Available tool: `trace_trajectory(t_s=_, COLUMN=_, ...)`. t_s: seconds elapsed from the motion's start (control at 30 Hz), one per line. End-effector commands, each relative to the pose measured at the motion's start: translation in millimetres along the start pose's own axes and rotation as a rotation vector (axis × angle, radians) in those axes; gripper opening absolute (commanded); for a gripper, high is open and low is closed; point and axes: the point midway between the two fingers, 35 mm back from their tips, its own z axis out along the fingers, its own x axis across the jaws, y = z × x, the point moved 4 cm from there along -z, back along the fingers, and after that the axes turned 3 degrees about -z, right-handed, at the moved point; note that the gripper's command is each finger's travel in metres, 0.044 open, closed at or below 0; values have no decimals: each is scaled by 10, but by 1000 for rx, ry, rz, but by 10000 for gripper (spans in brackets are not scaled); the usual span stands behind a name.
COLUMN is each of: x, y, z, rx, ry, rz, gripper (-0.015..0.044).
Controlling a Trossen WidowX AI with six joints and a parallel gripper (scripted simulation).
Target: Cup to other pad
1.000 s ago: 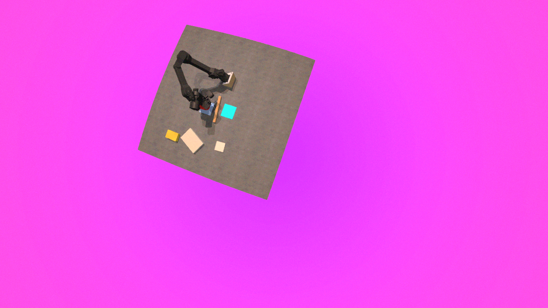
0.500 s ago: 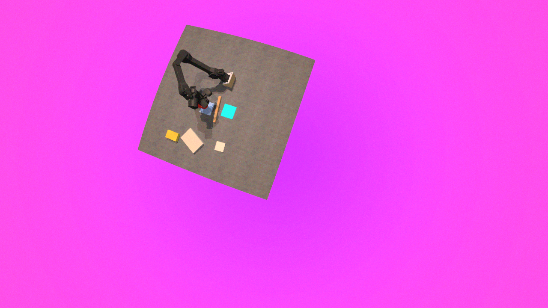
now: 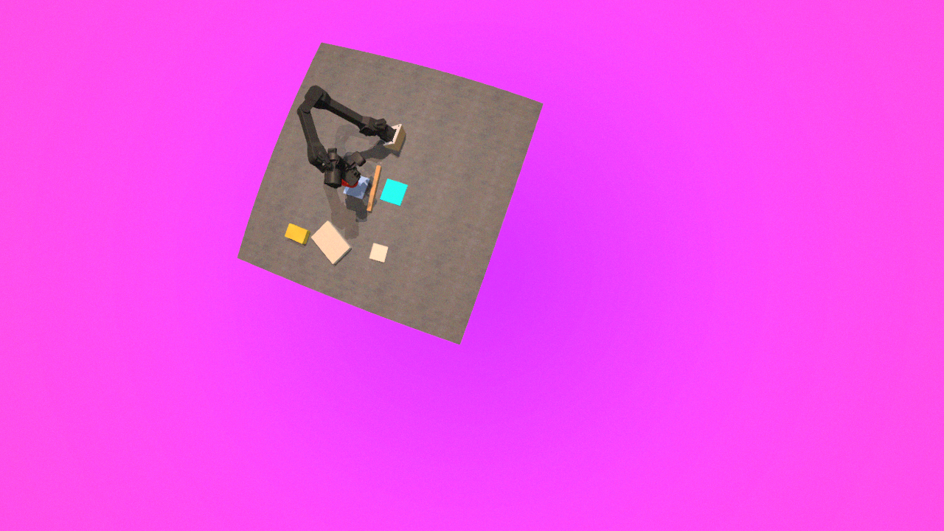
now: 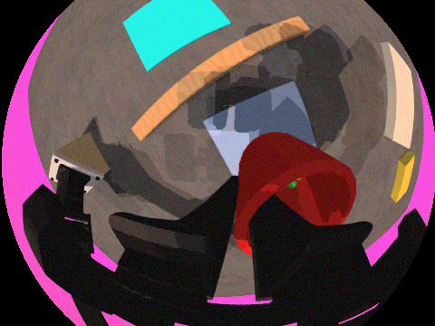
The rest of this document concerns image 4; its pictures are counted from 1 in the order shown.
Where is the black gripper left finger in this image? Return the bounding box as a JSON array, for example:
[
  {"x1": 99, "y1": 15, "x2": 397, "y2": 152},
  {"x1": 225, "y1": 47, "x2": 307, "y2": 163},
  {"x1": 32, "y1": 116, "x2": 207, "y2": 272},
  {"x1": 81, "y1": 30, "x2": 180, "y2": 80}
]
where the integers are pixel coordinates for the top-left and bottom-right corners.
[{"x1": 109, "y1": 175, "x2": 239, "y2": 300}]

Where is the orange flat bar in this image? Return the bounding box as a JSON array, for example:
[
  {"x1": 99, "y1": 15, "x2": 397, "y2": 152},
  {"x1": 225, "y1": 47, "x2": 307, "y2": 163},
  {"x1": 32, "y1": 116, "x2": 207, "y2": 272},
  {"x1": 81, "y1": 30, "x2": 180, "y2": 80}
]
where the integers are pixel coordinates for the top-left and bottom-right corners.
[{"x1": 131, "y1": 15, "x2": 309, "y2": 140}]

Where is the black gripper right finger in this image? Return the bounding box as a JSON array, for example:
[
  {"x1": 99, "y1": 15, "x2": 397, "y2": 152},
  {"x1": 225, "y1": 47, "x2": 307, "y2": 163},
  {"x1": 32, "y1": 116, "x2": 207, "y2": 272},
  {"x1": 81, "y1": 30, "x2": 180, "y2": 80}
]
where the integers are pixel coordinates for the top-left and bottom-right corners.
[{"x1": 249, "y1": 193, "x2": 373, "y2": 302}]

